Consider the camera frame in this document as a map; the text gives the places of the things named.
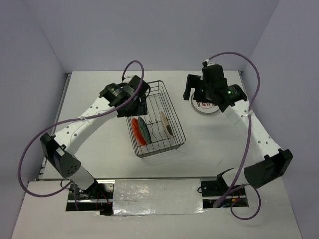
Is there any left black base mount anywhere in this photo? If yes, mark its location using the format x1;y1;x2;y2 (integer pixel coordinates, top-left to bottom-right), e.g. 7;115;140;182
65;183;114;216

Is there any cream plate with dark edge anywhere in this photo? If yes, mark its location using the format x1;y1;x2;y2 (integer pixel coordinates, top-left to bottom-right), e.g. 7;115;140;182
160;111;173;138

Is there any green rimmed white plate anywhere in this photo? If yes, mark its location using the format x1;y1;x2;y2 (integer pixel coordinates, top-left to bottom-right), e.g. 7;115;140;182
138;117;152;144

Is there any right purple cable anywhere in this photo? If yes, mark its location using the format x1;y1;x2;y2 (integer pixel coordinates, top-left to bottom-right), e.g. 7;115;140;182
203;51;261;220

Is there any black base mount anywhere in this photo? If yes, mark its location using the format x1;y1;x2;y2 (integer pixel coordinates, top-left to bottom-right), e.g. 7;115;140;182
65;183;114;216
197;179;248;209

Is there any silver foil covered panel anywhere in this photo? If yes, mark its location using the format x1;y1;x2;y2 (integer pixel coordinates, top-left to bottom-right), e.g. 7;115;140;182
113;179;204;216

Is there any white plate with pink pattern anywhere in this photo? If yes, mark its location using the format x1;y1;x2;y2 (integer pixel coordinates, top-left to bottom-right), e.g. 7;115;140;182
190;93;220;116

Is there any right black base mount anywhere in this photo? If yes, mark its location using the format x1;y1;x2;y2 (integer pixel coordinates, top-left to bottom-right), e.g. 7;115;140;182
197;179;248;209

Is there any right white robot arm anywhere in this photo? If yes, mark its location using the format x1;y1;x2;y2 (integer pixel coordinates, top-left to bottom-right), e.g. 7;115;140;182
183;63;293;188

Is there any orange plate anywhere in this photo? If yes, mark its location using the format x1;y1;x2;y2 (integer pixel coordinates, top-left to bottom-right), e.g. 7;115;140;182
131;118;147;146

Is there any metal wire dish rack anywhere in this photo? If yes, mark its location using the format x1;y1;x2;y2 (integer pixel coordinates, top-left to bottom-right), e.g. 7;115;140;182
126;80;186;158

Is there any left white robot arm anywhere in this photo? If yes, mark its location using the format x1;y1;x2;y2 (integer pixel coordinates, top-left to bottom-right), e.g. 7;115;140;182
40;75;150;199

